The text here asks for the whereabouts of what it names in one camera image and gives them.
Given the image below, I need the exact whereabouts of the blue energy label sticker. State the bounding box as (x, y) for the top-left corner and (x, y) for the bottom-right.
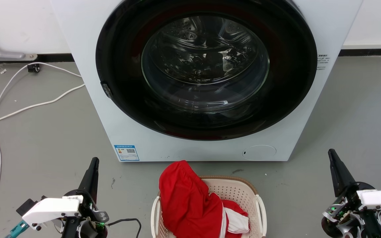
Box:
(114, 144), (140, 162)

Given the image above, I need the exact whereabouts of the round black washer door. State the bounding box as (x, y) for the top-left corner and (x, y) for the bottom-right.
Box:
(95, 0), (318, 141)

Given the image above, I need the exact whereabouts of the thin black left gripper cable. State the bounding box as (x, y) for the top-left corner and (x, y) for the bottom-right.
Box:
(106, 218), (142, 238)

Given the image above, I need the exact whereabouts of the red and white garment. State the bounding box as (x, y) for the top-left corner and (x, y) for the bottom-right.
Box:
(159, 160), (250, 238)

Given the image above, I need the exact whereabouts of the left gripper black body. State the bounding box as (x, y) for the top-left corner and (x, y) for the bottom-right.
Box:
(62, 189), (109, 238)

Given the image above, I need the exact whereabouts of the beige plastic laundry basket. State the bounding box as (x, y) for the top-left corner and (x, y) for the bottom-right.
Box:
(150, 176), (267, 238)

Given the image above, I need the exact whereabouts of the thick white cable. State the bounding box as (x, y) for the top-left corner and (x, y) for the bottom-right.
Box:
(0, 83), (86, 128)

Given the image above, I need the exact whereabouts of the white front-load washing machine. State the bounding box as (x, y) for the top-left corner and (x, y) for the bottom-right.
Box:
(50, 0), (364, 162)

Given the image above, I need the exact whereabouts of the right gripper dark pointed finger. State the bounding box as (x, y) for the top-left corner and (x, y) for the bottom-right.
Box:
(328, 148), (357, 198)

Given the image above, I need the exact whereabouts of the teal plastic clip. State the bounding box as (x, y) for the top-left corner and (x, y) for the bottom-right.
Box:
(5, 220), (29, 238)

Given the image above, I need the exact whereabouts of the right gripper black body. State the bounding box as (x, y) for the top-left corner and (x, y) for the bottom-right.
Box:
(321, 181), (377, 238)

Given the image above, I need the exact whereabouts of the round white filter cover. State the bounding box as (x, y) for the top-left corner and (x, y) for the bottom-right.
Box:
(242, 145), (277, 161)

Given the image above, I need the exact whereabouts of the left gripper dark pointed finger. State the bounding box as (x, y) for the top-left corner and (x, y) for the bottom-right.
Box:
(77, 157), (100, 205)

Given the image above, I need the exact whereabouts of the small printed text label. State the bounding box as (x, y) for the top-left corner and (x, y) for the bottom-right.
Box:
(317, 53), (330, 70)

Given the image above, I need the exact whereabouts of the grey pipe with bracket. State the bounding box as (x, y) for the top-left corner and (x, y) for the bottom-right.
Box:
(0, 26), (38, 62)

